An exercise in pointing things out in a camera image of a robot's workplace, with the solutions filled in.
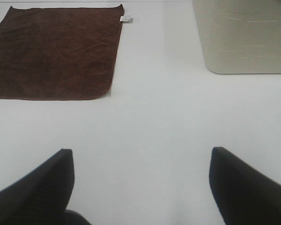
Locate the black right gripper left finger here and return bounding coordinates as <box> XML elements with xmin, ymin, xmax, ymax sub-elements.
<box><xmin>0</xmin><ymin>149</ymin><xmax>89</xmax><ymax>225</ymax></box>

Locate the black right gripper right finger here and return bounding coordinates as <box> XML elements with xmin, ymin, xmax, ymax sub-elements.
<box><xmin>209</xmin><ymin>147</ymin><xmax>281</xmax><ymax>225</ymax></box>

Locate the brown towel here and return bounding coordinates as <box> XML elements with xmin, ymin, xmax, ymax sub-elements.
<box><xmin>0</xmin><ymin>5</ymin><xmax>125</xmax><ymax>100</ymax></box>

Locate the beige storage bin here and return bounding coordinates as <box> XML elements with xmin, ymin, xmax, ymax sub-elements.
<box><xmin>192</xmin><ymin>0</ymin><xmax>281</xmax><ymax>74</ymax></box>

